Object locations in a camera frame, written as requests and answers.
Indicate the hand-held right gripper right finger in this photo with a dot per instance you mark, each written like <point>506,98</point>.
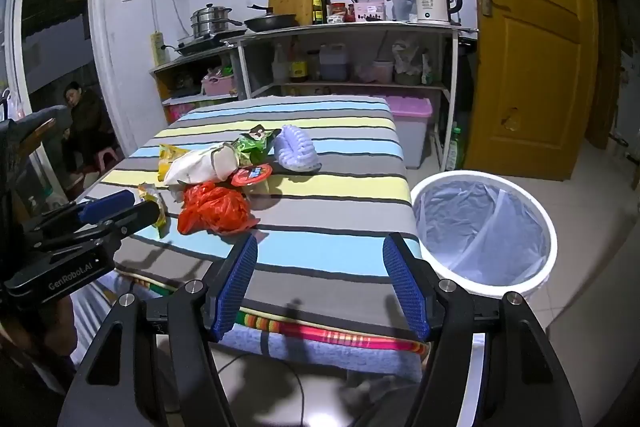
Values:
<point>406,292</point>

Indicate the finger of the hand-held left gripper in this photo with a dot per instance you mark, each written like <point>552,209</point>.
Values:
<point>142,217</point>
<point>107,203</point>

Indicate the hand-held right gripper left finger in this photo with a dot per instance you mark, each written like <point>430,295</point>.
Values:
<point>235,289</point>

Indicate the small yellow snack packet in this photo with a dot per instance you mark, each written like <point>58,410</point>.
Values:
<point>152,199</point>

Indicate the large yellow snack packet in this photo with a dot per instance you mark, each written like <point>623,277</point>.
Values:
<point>169,157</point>

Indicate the white paper bag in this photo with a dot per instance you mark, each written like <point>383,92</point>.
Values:
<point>195,167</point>

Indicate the red plastic bag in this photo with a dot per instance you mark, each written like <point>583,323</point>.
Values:
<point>215,209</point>

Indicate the white trash bin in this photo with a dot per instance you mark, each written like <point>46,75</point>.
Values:
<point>480,227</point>

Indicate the red round lid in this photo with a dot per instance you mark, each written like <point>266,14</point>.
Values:
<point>250,175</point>

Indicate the green snack packet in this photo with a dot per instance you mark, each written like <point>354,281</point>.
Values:
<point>252,147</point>

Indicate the purple foam fruit net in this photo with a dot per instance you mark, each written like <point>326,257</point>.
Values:
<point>295,149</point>

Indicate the person's left forearm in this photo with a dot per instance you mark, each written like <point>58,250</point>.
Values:
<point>20,392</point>

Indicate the pink plastic stool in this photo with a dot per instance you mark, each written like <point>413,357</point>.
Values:
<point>105,154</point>

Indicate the rainbow striped blanket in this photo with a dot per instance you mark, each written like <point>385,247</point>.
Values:
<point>340,336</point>

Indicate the low wooden shelf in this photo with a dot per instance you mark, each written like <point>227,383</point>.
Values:
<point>165,79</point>

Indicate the green glass bottle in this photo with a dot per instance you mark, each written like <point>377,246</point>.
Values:
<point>456,152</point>

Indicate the pink plastic basket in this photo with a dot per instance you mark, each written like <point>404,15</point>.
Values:
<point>217,86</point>

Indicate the yellow power strip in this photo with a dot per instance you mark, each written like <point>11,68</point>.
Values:
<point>157,49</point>

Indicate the black induction cooker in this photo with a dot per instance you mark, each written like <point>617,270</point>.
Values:
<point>200,46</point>

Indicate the pink lidded storage box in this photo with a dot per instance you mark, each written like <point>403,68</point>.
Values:
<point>407,107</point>

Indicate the steel steamer pot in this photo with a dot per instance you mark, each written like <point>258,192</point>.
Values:
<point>210,22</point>

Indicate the yellow label oil bottle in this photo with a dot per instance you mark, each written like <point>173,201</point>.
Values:
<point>298,69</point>

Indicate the pink plastic bucket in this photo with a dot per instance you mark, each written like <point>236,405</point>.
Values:
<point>384,72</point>

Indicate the black frying pan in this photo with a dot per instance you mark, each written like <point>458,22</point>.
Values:
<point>272,23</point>

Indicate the blue jerrycan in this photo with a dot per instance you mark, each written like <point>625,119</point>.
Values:
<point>332,64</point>

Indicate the yellow wooden door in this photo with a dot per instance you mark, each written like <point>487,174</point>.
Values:
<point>530,72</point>

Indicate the white shelf unit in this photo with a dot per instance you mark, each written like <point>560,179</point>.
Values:
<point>350,29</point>

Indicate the green sauce bottle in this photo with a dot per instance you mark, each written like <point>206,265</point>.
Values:
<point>317,9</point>

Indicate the dark sauce bottle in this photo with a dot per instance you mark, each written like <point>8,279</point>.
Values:
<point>325,4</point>

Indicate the pink utensil holder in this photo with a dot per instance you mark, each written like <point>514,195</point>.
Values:
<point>370,9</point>

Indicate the red jar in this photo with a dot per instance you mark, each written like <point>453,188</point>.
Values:
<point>338,9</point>

